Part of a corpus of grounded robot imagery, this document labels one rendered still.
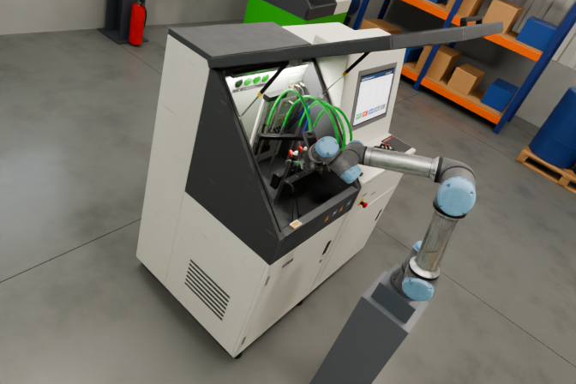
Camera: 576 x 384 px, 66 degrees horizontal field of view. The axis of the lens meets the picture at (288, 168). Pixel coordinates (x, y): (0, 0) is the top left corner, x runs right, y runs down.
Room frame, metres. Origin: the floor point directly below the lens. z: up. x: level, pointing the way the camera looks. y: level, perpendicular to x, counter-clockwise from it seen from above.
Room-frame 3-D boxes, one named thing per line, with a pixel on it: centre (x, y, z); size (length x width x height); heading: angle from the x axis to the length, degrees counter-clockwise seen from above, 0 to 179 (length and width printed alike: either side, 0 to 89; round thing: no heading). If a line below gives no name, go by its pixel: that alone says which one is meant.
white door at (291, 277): (1.69, -0.23, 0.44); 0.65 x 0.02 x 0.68; 151
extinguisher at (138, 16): (4.82, 2.20, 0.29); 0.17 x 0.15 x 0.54; 153
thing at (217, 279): (1.82, 0.02, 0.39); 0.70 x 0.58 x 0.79; 151
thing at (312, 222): (1.70, -0.22, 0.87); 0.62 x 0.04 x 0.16; 151
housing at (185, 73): (2.34, 0.23, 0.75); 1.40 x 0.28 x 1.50; 151
